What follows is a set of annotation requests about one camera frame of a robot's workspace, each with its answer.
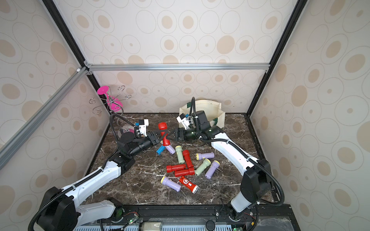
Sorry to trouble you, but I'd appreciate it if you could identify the green flashlight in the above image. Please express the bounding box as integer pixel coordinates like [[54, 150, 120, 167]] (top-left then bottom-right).
[[195, 158, 211, 176], [175, 145, 185, 164]]

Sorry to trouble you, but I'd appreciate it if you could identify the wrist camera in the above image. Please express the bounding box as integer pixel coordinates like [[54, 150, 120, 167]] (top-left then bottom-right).
[[176, 113, 193, 130], [135, 119, 149, 138]]

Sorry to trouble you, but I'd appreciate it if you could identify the purple flashlight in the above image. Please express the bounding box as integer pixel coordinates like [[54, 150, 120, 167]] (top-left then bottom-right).
[[165, 145, 176, 155], [161, 176, 181, 192], [205, 160, 220, 180]]

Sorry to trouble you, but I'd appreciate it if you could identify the cream green tote bag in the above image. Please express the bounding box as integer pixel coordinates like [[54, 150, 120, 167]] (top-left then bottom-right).
[[176, 100, 225, 128]]

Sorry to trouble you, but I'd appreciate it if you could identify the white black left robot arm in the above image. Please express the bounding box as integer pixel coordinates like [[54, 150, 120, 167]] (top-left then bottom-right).
[[28, 123, 169, 231]]

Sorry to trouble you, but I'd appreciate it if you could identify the red flashlight horizontal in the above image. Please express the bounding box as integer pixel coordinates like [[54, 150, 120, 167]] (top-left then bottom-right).
[[174, 167, 195, 177], [166, 164, 187, 173]]

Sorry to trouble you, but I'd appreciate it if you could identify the aluminium frame rail left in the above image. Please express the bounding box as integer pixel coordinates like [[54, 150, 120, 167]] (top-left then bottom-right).
[[1, 66, 88, 168]]

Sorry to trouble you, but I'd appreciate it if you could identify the red flashlight upper right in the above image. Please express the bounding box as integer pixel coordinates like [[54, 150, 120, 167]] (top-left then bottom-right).
[[183, 150, 194, 168]]

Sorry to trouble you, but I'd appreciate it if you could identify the aluminium frame rail back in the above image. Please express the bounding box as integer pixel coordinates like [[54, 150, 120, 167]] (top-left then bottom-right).
[[87, 63, 270, 71]]

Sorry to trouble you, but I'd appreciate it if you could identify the aluminium frame rail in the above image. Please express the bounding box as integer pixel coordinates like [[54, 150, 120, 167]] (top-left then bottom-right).
[[87, 63, 270, 71], [1, 66, 88, 168]]

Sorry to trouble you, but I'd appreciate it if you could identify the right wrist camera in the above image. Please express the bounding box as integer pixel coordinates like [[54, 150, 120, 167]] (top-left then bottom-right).
[[176, 113, 193, 130]]

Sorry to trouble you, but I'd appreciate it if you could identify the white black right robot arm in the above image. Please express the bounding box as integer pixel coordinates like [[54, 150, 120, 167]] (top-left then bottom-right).
[[168, 97, 285, 220]]

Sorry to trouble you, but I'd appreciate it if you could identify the green flashlight right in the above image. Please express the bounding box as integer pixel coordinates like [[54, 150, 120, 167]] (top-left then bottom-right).
[[195, 158, 211, 176]]

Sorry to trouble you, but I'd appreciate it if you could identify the green flashlight upper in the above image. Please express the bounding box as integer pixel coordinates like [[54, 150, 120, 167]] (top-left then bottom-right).
[[175, 145, 185, 164]]

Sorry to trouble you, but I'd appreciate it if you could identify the red flashlight with logo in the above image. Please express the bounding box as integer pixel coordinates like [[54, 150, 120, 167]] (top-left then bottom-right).
[[179, 176, 198, 194]]

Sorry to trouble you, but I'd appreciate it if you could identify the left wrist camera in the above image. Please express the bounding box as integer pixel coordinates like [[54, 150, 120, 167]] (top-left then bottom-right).
[[135, 119, 149, 138]]

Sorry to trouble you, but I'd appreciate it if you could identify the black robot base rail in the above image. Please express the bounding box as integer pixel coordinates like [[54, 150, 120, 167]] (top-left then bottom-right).
[[51, 203, 301, 231]]

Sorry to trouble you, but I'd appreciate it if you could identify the red flashlight middle horizontal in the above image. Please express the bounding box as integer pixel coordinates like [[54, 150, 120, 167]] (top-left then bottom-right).
[[166, 164, 187, 173]]

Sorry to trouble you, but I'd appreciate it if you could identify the purple flashlight bottom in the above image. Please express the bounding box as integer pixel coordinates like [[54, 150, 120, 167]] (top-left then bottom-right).
[[161, 176, 181, 192]]

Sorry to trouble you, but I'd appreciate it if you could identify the red flashlight vertical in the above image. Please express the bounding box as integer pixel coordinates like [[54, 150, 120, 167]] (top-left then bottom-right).
[[158, 122, 171, 146]]

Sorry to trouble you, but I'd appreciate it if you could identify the purple flashlight right horizontal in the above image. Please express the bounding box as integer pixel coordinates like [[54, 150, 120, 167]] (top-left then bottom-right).
[[196, 152, 215, 160]]

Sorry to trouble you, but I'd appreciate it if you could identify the red flashlight lower horizontal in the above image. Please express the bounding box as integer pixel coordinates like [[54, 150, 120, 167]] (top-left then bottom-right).
[[174, 167, 195, 177]]

